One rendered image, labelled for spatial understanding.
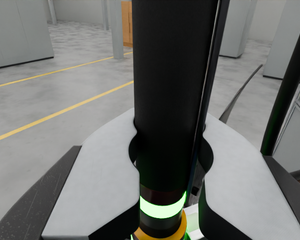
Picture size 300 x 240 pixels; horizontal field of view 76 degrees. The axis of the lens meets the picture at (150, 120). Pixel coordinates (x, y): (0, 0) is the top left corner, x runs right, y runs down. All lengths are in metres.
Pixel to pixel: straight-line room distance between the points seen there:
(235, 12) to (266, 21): 5.13
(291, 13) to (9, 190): 5.66
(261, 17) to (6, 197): 12.02
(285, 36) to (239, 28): 2.04
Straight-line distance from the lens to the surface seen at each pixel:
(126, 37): 8.62
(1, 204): 2.25
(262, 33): 12.31
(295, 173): 0.27
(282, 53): 5.58
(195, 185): 0.41
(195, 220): 0.20
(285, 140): 1.67
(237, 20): 7.26
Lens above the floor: 1.52
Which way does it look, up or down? 31 degrees down
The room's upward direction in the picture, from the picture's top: 1 degrees clockwise
